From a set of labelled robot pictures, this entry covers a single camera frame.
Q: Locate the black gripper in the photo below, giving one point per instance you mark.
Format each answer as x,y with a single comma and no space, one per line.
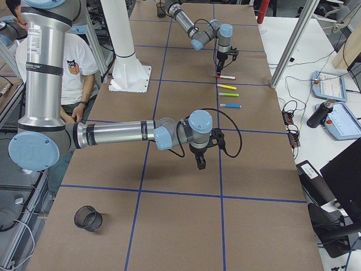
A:
197,151
221,57

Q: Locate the near black mesh cup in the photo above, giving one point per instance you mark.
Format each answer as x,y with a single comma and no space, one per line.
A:
88,218

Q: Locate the far teach pendant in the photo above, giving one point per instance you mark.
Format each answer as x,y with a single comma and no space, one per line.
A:
328,85

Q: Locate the blue highlighter marker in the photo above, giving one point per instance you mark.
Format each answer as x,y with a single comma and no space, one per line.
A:
226,105

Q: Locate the black water bottle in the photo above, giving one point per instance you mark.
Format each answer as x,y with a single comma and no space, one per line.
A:
320,113

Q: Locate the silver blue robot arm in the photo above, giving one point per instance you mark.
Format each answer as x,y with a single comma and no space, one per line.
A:
199,38
43,137

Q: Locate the far black mesh cup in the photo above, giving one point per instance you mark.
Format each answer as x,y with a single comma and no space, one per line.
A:
161,13

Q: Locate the black monitor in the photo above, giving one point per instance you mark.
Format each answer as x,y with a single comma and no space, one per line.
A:
342,175

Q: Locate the green highlighter marker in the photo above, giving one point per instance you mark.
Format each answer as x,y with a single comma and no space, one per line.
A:
229,94

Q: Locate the black orange usb hub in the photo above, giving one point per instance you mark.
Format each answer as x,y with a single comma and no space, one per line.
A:
292,129

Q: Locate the yellow highlighter marker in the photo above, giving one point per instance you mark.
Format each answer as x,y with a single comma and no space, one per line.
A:
226,86

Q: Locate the red capped white marker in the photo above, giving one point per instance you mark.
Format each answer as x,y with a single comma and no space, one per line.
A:
226,77

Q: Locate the red fire extinguisher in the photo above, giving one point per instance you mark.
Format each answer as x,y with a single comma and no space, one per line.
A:
262,11

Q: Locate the black mesh cup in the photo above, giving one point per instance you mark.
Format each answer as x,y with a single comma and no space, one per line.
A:
88,218
161,13

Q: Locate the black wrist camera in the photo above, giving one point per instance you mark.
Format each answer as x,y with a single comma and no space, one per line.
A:
217,139
233,52

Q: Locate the teach pendant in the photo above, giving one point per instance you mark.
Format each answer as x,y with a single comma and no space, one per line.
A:
341,123
328,85

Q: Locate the aluminium frame post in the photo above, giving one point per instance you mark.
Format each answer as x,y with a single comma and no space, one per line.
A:
294,39

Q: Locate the seated person white shirt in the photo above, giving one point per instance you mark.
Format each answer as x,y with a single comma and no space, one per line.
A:
78,92

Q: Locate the near teach pendant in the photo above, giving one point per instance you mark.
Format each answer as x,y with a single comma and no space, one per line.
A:
341,123

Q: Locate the white pedestal column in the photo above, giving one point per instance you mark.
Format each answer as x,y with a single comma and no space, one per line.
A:
128,74

